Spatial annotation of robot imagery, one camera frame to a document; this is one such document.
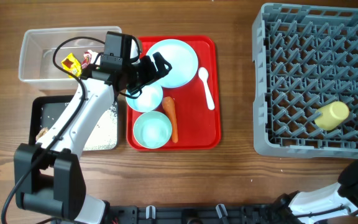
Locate orange carrot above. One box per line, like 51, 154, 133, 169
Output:
162, 96, 178, 143

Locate black tray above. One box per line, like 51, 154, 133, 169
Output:
29, 95, 119, 148

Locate yellow snack wrapper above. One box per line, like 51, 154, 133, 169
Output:
61, 53, 82, 77

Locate clear plastic bin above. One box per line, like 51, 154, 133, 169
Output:
18, 26, 122, 90

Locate green bowl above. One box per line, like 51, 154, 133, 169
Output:
132, 111, 173, 149

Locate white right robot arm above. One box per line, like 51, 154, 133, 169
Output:
272, 159, 358, 224

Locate white tissue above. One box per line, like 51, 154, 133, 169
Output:
88, 50, 103, 65

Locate white plastic spoon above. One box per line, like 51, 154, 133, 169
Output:
198, 67, 215, 110

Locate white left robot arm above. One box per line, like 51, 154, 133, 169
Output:
9, 52, 172, 223

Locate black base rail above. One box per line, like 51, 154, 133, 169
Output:
101, 204, 286, 224

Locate brown round food piece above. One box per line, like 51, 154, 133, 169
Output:
35, 127, 48, 141

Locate light blue plate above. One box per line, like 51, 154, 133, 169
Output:
146, 39, 198, 88

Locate grey dishwasher rack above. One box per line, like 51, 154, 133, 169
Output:
252, 3, 358, 159

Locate red tray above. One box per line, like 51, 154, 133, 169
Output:
126, 35, 221, 151

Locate light blue bowl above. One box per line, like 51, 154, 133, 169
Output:
126, 83, 163, 113

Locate red silver snack wrapper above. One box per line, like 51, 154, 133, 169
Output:
81, 51, 93, 69

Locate yellow plastic cup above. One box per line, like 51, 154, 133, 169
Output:
314, 101, 350, 131

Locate pile of white rice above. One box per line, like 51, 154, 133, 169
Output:
84, 102, 118, 151

